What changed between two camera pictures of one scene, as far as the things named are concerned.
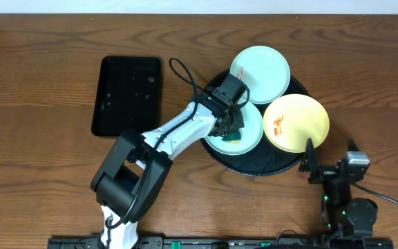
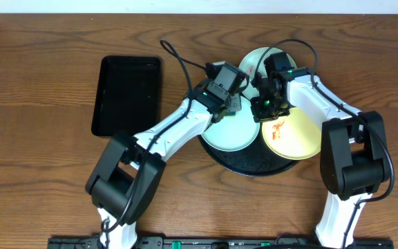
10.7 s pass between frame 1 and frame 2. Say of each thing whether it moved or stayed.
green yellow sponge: moved
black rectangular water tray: stayed
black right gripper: moved
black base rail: stayed
